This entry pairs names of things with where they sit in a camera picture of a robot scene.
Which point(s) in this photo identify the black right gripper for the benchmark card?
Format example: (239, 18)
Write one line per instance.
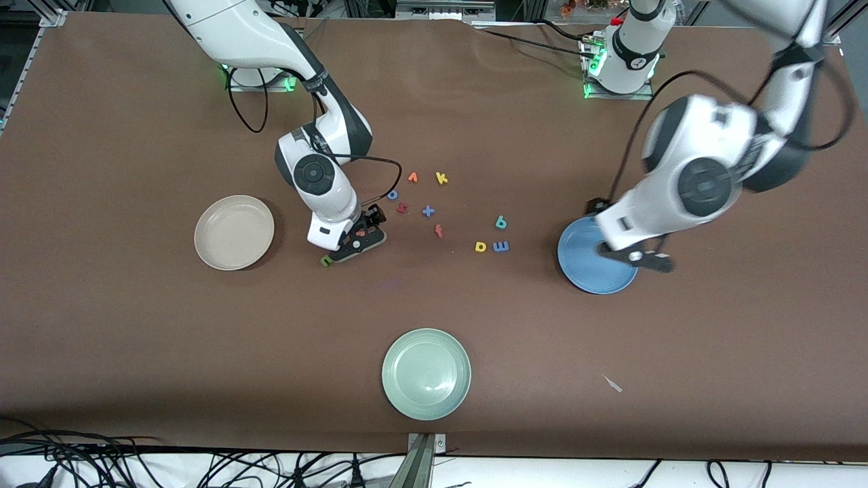
(373, 217)

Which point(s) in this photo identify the pink foam letter w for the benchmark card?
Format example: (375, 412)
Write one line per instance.
(346, 239)

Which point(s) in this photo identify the teal foam letter p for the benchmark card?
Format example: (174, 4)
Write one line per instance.
(500, 223)

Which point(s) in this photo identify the blue foam letter m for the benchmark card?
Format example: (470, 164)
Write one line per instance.
(500, 247)

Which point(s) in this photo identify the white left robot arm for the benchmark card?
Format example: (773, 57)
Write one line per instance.
(705, 183)

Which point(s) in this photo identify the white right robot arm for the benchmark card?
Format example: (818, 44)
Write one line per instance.
(237, 34)

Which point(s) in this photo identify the blue plate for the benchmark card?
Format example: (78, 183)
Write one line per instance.
(576, 252)

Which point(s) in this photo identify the beige brown plate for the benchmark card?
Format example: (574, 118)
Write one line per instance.
(234, 232)

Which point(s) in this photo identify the pale green plate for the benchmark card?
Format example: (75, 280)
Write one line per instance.
(426, 374)

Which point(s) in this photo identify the small white tape scrap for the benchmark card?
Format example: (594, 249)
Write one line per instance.
(614, 385)

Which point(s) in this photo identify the grey metal box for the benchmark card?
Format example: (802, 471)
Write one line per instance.
(441, 8)

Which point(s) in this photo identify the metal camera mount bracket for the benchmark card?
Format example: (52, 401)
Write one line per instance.
(417, 468)

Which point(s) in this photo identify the aluminium table rail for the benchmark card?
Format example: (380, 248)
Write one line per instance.
(833, 34)
(53, 18)

